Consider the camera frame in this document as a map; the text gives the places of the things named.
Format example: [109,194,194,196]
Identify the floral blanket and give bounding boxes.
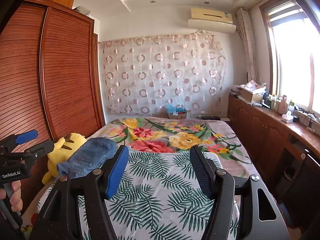
[86,117,259,180]

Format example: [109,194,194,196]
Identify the long wooden cabinet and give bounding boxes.
[227,94,320,205]

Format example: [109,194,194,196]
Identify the wooden framed window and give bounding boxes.
[259,0,320,120]

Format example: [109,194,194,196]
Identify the pale pink bottle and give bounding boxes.
[278,95,288,113]

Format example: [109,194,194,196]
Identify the person's left hand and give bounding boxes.
[11,180,23,212]

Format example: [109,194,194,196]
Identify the yellow plush toy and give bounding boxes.
[42,132,87,185]

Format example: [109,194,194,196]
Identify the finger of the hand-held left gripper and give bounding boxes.
[25,140,55,159]
[14,129,38,145]

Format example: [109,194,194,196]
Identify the circle patterned sheer curtain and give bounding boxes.
[98,31,227,117]

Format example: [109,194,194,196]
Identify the tied pale window curtain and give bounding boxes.
[236,7,258,84]

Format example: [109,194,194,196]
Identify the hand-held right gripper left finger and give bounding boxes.
[29,144,129,240]

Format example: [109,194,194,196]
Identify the blue denim pants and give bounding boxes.
[57,137,118,180]

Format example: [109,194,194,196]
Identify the plain cardboard box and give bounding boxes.
[240,88,264,103]

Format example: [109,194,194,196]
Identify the cardboard box with label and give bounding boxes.
[166,106,187,120]

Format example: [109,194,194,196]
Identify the crumpled printed paper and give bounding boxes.
[241,79,267,90]

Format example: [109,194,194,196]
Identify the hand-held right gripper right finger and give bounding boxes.
[189,144,290,240]

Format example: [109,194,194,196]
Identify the wall air conditioner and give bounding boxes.
[187,7,237,34]

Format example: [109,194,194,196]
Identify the leaf printed bed sheet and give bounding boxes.
[37,149,240,240]

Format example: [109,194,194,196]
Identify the blue plastic bag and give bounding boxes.
[167,104,185,113]

